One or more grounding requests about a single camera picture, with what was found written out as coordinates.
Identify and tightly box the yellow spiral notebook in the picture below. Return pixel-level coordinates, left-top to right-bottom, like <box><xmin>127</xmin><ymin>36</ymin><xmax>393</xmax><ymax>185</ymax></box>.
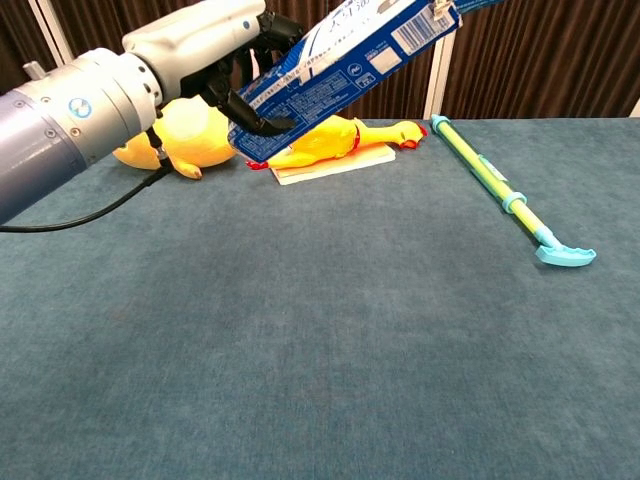
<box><xmin>269</xmin><ymin>142</ymin><xmax>396</xmax><ymax>186</ymax></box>

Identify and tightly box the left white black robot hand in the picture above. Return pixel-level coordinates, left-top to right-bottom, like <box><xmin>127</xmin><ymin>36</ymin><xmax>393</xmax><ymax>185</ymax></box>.
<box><xmin>122</xmin><ymin>0</ymin><xmax>304</xmax><ymax>137</ymax></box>

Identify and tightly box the blue white toothpaste box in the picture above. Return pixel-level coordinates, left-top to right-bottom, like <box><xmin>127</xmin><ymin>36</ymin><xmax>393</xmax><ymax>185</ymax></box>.
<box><xmin>227</xmin><ymin>0</ymin><xmax>461</xmax><ymax>169</ymax></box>

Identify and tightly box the blue white toothpaste tube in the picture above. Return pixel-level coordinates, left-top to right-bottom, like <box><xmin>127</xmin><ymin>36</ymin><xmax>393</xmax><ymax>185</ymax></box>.
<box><xmin>452</xmin><ymin>0</ymin><xmax>506</xmax><ymax>14</ymax></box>

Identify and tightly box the teal felt table mat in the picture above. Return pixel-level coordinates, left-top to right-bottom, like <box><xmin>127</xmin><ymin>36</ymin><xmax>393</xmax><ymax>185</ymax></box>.
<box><xmin>0</xmin><ymin>117</ymin><xmax>640</xmax><ymax>480</ymax></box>

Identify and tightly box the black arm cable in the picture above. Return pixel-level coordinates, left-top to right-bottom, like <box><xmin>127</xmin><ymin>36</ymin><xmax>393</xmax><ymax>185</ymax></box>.
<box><xmin>0</xmin><ymin>129</ymin><xmax>174</xmax><ymax>234</ymax></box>

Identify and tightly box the green blue water pump toy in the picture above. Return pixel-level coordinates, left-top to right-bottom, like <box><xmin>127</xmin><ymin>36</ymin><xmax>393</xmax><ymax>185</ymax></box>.
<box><xmin>430</xmin><ymin>113</ymin><xmax>598</xmax><ymax>268</ymax></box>

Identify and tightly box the yellow rubber chicken toy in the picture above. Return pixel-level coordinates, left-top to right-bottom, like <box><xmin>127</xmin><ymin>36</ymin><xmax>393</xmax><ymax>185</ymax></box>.
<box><xmin>245</xmin><ymin>115</ymin><xmax>429</xmax><ymax>171</ymax></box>

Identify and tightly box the yellow plush duck toy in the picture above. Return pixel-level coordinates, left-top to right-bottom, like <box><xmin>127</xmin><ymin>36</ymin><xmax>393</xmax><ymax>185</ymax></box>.
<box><xmin>112</xmin><ymin>97</ymin><xmax>239</xmax><ymax>180</ymax></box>

